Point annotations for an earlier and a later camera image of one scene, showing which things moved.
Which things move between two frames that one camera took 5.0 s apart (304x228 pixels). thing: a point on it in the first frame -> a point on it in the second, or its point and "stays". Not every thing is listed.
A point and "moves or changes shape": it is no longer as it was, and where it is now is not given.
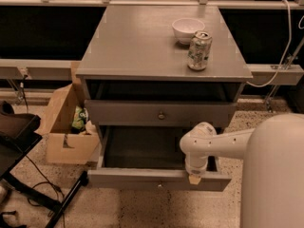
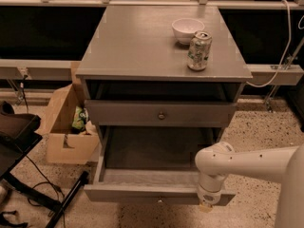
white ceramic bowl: [185, 28] stays
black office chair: [19, 135] stays
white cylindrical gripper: [196, 168] -> [208, 195]
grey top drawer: [160, 113] stays
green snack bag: [80, 118] stays
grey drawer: [150, 157] moves or changes shape
